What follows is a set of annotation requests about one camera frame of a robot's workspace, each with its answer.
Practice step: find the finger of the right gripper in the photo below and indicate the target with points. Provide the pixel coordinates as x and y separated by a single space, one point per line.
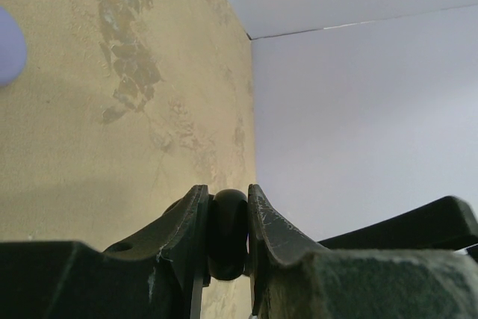
448 223

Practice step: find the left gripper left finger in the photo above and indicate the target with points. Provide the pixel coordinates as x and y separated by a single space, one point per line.
157 272

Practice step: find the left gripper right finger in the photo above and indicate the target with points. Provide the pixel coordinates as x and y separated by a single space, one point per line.
292 278

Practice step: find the black earbud charging case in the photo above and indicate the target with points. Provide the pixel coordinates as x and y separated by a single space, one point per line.
206 234

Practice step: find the purple earbud charging case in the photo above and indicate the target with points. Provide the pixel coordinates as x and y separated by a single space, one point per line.
13 49

